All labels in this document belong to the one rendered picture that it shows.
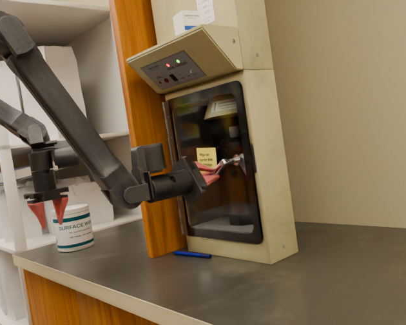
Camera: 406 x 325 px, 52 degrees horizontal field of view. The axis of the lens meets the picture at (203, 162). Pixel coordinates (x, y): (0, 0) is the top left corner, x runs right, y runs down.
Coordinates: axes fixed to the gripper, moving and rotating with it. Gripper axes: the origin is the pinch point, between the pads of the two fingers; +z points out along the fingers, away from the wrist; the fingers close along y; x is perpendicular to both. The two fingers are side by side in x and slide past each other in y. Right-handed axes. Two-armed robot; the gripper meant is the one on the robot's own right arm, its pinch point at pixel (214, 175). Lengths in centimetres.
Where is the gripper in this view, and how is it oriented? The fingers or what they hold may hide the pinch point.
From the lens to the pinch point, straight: 103.8
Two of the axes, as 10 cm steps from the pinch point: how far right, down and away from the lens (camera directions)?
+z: 7.5, -1.5, 6.4
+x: -4.6, 5.7, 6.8
